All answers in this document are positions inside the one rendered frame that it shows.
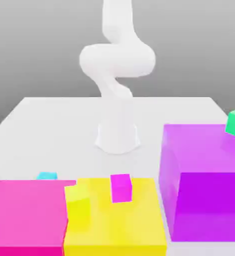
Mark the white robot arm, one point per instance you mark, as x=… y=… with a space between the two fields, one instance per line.
x=117 y=60

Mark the small magenta cube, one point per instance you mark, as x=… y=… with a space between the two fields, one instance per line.
x=121 y=189

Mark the small cyan cube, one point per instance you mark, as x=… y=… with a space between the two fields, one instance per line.
x=47 y=176

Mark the small yellow cube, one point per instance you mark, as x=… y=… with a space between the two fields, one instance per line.
x=78 y=210

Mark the large yellow box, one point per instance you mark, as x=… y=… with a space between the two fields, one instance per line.
x=121 y=224

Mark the large purple box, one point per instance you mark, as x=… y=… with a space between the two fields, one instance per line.
x=205 y=180

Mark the large pink box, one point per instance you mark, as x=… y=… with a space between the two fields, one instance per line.
x=27 y=214

